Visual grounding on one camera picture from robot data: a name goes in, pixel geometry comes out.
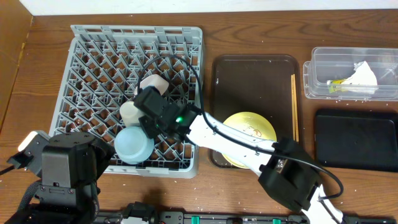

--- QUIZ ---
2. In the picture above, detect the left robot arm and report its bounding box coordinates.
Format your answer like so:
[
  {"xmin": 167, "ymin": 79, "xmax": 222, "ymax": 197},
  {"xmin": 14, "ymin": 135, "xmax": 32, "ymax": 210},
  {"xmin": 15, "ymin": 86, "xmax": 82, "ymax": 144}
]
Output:
[{"xmin": 5, "ymin": 131, "xmax": 115, "ymax": 224}]

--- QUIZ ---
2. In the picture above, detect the green yellow wrapper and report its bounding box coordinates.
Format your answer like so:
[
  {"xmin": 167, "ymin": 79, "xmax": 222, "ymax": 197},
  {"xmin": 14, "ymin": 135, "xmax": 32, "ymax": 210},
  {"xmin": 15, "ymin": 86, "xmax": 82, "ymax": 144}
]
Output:
[{"xmin": 326, "ymin": 79, "xmax": 351, "ymax": 93}]

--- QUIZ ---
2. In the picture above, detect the pink white bowl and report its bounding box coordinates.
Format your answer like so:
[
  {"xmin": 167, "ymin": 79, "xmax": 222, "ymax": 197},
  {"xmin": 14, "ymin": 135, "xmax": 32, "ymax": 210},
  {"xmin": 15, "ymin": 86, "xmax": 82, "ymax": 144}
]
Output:
[{"xmin": 140, "ymin": 74, "xmax": 169, "ymax": 95}]

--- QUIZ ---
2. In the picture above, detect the white napkin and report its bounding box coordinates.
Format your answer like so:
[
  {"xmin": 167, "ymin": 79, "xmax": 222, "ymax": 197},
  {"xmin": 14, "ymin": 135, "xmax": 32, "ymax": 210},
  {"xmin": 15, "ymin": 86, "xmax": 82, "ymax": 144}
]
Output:
[{"xmin": 341, "ymin": 61, "xmax": 378, "ymax": 95}]

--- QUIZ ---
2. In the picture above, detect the light blue bowl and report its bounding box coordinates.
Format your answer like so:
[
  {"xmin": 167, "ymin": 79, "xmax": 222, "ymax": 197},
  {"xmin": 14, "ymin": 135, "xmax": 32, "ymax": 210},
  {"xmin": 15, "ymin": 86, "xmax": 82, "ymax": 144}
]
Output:
[{"xmin": 114, "ymin": 126, "xmax": 154, "ymax": 165}]

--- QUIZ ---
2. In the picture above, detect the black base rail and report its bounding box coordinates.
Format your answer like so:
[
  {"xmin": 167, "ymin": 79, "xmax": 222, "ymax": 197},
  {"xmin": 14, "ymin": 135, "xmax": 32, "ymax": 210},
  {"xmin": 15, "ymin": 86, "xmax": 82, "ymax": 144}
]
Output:
[{"xmin": 93, "ymin": 202, "xmax": 398, "ymax": 224}]

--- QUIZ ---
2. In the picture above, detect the clear plastic waste bin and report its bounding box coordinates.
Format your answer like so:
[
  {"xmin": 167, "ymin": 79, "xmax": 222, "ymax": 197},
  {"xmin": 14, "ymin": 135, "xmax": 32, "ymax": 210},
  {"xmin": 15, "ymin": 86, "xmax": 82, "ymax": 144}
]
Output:
[{"xmin": 303, "ymin": 47, "xmax": 397, "ymax": 101}]

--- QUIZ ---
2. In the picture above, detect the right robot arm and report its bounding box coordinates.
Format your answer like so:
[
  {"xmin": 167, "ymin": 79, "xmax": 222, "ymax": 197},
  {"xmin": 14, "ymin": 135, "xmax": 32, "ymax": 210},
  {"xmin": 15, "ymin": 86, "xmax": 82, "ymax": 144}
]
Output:
[{"xmin": 134, "ymin": 86, "xmax": 344, "ymax": 223}]

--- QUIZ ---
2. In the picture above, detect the grey plastic dish rack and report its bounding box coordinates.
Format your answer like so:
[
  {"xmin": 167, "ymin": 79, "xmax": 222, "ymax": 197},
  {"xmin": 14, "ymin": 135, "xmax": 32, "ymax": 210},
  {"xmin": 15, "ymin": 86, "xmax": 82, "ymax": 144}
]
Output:
[{"xmin": 49, "ymin": 24, "xmax": 205, "ymax": 179}]

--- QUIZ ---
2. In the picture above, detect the yellow plate with scraps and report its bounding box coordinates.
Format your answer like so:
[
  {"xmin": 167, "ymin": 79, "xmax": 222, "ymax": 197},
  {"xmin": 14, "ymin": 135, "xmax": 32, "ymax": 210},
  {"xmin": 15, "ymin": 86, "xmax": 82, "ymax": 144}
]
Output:
[{"xmin": 221, "ymin": 111, "xmax": 278, "ymax": 170}]

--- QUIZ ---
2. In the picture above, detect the black tray bin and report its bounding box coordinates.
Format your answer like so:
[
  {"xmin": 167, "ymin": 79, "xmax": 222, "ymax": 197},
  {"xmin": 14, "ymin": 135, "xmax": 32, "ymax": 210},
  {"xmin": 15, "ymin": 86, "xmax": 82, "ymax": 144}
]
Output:
[{"xmin": 315, "ymin": 109, "xmax": 397, "ymax": 172}]

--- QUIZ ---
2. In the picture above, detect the dark brown serving tray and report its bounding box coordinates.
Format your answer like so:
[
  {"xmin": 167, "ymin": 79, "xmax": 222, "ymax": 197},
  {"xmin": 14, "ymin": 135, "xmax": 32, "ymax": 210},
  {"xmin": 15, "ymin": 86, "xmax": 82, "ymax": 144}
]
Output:
[{"xmin": 209, "ymin": 54, "xmax": 305, "ymax": 171}]

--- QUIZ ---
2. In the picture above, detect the white plastic cup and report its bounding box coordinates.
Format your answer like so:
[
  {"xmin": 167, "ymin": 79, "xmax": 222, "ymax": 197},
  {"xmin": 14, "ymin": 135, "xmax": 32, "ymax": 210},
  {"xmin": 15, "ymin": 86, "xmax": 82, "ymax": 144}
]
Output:
[{"xmin": 119, "ymin": 101, "xmax": 144, "ymax": 127}]

